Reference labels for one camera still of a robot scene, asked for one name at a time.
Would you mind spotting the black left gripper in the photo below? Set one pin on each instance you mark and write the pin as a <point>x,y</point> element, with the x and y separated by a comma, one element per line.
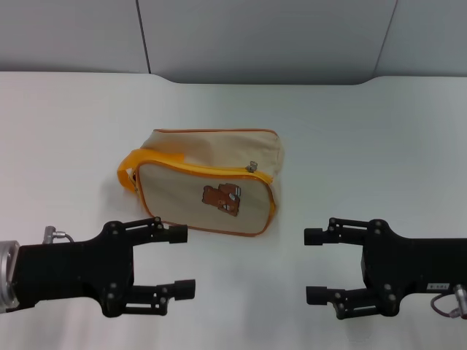
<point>73,273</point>

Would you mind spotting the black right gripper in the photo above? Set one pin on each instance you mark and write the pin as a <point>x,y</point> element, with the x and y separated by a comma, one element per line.
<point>412,266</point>

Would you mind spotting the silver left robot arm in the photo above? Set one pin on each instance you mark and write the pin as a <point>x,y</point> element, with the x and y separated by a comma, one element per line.
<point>5,262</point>

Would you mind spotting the beige food bag orange trim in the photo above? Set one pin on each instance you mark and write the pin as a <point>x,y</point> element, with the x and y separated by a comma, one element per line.
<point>175,204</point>

